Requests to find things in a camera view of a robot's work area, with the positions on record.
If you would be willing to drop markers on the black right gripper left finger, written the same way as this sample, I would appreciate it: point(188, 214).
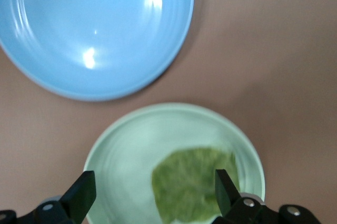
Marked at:
point(79, 197)

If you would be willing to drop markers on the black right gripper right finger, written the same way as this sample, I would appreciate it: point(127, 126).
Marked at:
point(226, 195)

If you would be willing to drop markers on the green lettuce leaf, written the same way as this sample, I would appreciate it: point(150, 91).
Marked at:
point(184, 182)

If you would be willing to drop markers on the light green round plate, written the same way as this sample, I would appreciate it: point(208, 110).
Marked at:
point(126, 150)

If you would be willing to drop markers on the blue round plate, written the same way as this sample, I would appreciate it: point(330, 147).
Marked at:
point(92, 24)

